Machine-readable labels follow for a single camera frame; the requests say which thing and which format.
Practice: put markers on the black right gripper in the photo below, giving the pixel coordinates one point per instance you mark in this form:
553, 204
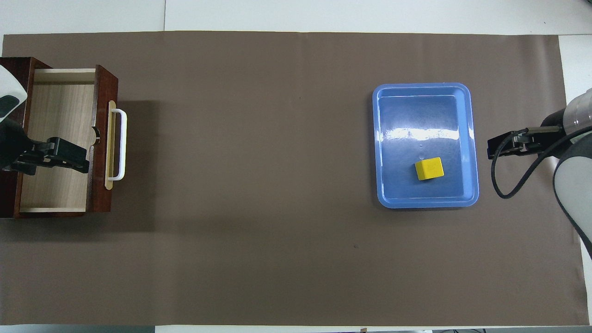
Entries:
552, 134

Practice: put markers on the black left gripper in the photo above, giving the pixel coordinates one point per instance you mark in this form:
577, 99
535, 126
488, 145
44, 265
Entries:
18, 148

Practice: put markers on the yellow cube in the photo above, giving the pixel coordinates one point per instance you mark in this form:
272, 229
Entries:
429, 169

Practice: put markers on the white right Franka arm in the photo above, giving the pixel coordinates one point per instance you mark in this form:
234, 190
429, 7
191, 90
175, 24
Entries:
573, 175

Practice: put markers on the dark wooden drawer cabinet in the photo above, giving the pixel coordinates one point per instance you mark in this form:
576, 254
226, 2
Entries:
9, 194

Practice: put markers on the blue plastic tray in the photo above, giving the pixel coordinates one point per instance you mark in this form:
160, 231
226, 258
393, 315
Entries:
416, 115

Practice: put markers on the brown table mat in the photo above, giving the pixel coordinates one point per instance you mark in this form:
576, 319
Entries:
254, 185

